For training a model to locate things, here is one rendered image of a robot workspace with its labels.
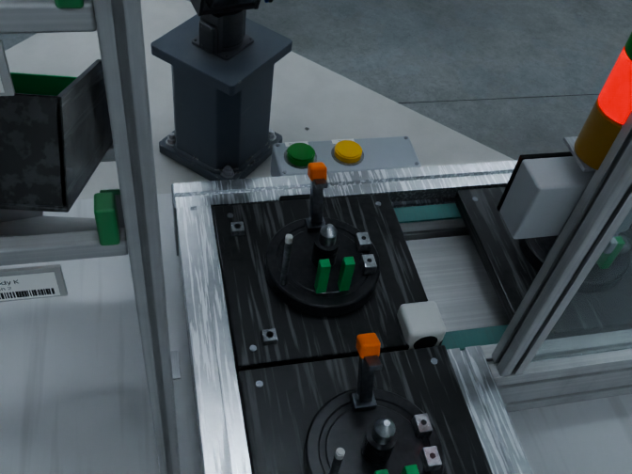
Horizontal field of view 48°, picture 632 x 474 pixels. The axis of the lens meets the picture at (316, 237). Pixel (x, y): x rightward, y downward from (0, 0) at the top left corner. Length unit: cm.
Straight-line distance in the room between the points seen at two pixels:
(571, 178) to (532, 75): 244
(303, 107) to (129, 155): 89
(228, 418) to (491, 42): 264
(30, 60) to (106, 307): 56
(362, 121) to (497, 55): 194
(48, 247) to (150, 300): 9
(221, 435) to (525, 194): 39
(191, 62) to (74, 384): 45
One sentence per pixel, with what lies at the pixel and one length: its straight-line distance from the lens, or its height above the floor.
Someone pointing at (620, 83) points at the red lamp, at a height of 134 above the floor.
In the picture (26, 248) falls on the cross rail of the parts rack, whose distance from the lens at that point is 45.
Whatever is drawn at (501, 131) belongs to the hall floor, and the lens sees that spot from 275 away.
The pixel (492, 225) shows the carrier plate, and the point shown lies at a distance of 98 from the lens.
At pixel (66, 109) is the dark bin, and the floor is 136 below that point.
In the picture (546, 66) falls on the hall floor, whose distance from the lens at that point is 318.
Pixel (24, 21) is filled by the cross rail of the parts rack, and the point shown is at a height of 146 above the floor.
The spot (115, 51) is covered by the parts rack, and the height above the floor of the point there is 145.
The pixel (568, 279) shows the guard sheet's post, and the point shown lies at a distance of 72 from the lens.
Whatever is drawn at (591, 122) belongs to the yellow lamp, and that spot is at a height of 129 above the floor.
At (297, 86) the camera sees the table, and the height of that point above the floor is 86.
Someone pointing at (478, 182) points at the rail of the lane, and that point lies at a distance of 105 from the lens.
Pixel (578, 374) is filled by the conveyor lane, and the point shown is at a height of 93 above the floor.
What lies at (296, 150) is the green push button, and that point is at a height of 97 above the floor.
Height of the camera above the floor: 165
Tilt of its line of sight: 49 degrees down
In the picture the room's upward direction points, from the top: 10 degrees clockwise
